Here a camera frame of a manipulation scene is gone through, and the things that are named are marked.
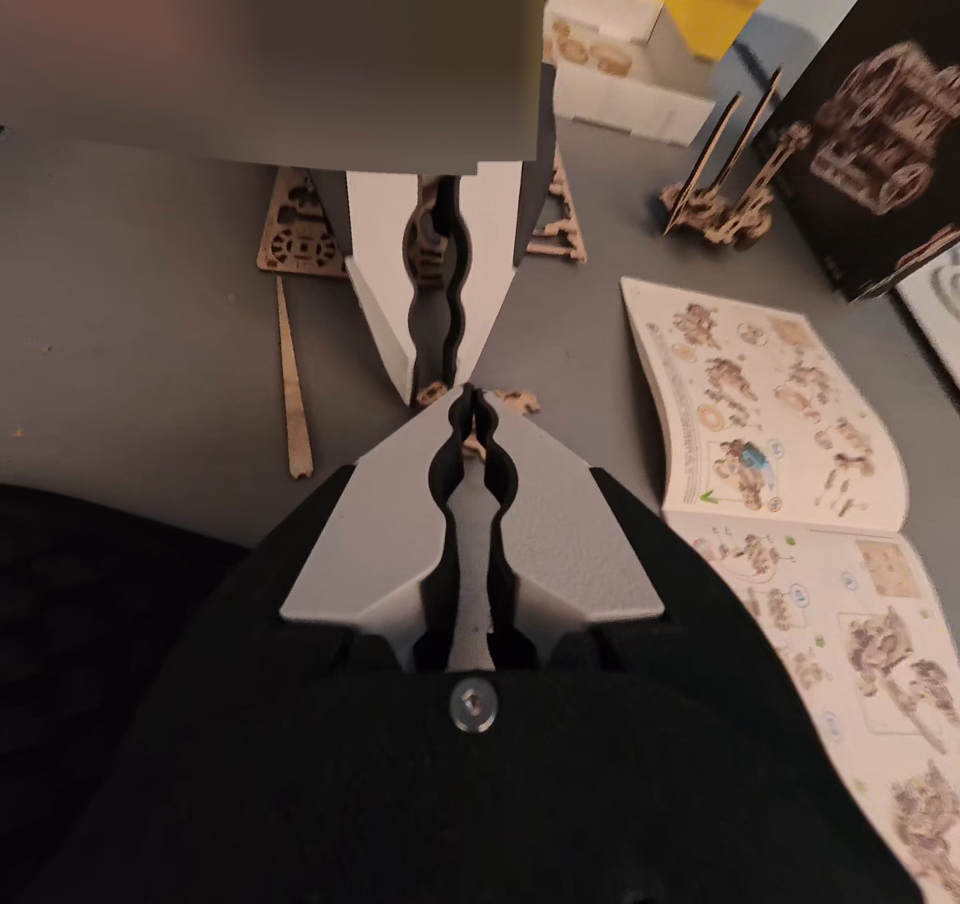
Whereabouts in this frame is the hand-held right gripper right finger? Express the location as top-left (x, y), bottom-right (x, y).
top-left (478, 390), bottom-right (666, 671)

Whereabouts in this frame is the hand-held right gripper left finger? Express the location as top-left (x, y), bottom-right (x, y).
top-left (279, 385), bottom-right (477, 671)

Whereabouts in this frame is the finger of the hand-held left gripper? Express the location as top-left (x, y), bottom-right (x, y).
top-left (345, 171), bottom-right (440, 407)
top-left (438, 160), bottom-right (526, 389)

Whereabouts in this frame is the small wooden gear assembly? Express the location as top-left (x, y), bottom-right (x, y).
top-left (414, 382), bottom-right (543, 462)

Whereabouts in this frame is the partly built wooden model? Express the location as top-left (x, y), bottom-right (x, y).
top-left (658, 67), bottom-right (815, 252)

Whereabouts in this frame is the black model kit box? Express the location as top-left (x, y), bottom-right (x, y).
top-left (753, 0), bottom-right (960, 303)

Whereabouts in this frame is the laser-cut wooden sheet with gear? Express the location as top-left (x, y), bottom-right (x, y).
top-left (257, 167), bottom-right (349, 275)

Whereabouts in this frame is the white cardboard tray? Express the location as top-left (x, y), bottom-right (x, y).
top-left (543, 0), bottom-right (717, 147)

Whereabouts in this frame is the pile of rubber bands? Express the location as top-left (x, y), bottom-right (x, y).
top-left (543, 19), bottom-right (635, 80)

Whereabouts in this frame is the thin wooden stick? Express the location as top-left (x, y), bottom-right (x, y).
top-left (275, 274), bottom-right (315, 479)

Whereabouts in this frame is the open instruction booklet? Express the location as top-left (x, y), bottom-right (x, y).
top-left (621, 277), bottom-right (960, 897)

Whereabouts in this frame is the black quilted pad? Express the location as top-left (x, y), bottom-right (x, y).
top-left (0, 484), bottom-right (252, 904)

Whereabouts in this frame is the white round device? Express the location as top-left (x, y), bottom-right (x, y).
top-left (896, 244), bottom-right (960, 387)

